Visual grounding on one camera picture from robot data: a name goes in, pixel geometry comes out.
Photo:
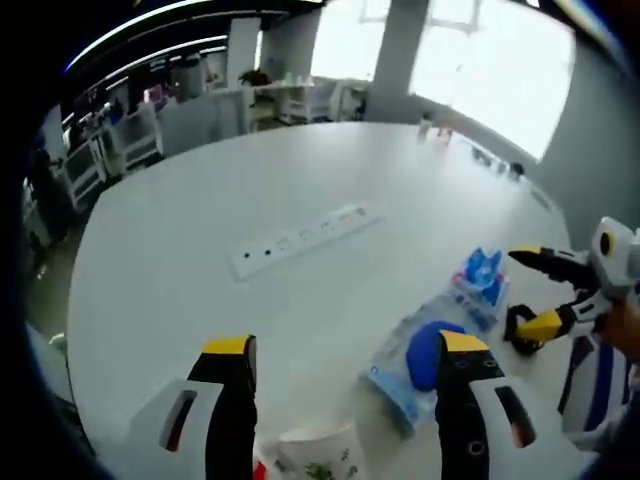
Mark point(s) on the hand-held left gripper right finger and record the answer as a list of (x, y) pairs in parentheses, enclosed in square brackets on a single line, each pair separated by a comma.
[(460, 410)]

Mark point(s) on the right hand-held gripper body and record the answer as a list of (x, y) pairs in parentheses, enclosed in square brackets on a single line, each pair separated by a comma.
[(620, 265)]

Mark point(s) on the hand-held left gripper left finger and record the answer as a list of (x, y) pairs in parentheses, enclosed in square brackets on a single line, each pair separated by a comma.
[(230, 410)]

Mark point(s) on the blue pad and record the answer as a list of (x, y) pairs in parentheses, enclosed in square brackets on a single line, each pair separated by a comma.
[(400, 370)]

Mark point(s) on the blue pink snack packet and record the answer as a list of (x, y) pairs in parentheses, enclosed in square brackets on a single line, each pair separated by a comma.
[(482, 285)]

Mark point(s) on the white paper cup item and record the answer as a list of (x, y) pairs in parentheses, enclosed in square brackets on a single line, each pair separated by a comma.
[(320, 450)]

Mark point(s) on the person's right hand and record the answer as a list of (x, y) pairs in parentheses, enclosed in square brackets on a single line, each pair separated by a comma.
[(627, 330)]

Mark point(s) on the white table socket panel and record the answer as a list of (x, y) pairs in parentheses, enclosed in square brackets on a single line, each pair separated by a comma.
[(305, 237)]

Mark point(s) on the white table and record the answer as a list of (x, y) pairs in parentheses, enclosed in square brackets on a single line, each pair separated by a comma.
[(225, 200)]

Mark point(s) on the white shelf unit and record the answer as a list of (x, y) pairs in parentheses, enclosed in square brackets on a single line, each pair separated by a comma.
[(305, 105)]

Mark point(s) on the potted plant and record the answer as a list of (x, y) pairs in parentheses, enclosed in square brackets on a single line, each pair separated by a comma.
[(252, 77)]

